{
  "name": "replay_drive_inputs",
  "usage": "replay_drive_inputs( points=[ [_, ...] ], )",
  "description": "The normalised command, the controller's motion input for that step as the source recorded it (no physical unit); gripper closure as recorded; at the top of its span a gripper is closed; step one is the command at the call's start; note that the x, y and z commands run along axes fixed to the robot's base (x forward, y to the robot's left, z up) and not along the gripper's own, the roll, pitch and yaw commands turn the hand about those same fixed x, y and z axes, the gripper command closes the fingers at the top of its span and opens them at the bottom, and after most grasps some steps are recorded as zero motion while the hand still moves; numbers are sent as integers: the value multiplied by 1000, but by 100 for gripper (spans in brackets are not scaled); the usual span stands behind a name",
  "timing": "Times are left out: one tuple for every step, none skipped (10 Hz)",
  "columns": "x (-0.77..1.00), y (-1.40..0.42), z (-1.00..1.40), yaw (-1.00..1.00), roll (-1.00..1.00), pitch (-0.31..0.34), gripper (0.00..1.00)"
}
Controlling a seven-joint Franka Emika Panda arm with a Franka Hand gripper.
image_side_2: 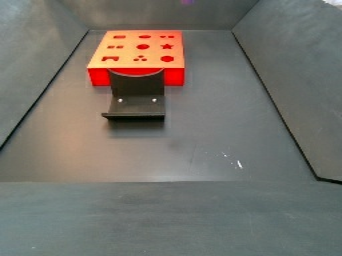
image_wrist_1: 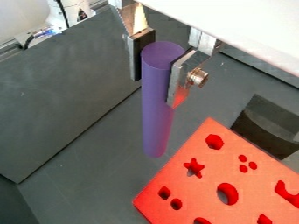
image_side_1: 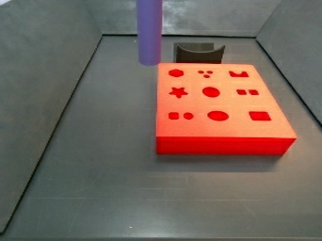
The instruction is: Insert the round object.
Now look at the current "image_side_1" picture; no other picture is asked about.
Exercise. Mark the purple round cylinder peg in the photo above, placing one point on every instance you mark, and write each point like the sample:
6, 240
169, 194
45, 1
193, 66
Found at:
150, 31

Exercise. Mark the red shape sorting block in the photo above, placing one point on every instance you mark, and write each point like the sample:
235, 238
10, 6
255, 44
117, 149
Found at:
217, 110

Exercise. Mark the dark curved holder block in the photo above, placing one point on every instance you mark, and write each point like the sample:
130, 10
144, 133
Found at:
199, 52

